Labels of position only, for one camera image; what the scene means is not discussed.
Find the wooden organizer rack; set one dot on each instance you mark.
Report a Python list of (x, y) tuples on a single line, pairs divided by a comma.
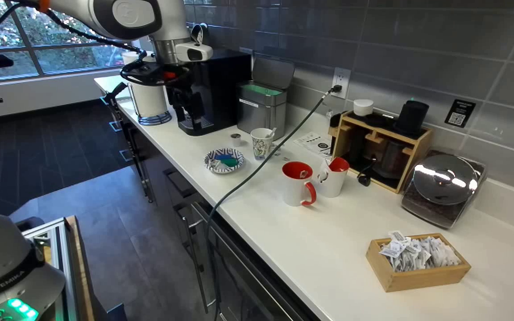
[(376, 152)]

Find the steel pod container box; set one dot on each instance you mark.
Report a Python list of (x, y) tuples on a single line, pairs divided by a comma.
[(263, 100)]

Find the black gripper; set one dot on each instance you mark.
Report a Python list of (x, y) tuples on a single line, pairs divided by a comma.
[(153, 73)]

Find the patterned paper cup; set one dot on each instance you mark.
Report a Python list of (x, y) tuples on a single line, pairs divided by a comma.
[(261, 141)]

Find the white mug red interior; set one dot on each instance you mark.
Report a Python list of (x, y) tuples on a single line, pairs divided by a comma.
[(333, 175)]

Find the white paper towel roll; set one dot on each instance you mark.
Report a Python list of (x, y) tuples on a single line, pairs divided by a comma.
[(151, 104)]

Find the blue patterned paper plate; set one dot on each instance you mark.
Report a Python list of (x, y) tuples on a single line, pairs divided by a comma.
[(217, 166)]

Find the white wall outlet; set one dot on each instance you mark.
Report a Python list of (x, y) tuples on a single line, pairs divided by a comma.
[(342, 77)]

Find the aluminium frame cart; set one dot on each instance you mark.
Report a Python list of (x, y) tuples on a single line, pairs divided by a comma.
[(61, 246)]

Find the small black wall sign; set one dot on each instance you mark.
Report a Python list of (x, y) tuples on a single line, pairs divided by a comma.
[(459, 113)]

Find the black Keurig coffee maker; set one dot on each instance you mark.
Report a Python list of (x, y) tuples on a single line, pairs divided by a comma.
[(206, 98)]

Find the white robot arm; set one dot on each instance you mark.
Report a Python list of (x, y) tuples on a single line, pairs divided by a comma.
[(72, 36)]

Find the red and white mug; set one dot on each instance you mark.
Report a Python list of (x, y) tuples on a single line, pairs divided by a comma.
[(299, 188)]

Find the round steel kitchen scale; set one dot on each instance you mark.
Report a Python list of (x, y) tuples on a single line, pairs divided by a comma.
[(442, 186)]

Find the black cylinder jar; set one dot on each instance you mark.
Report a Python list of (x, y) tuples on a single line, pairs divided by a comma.
[(411, 118)]

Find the wooden box of sachets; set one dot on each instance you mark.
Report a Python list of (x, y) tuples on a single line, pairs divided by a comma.
[(415, 261)]

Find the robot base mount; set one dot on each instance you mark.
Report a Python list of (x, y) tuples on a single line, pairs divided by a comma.
[(28, 284)]

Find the small white cup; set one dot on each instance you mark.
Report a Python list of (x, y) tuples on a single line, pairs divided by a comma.
[(363, 107)]

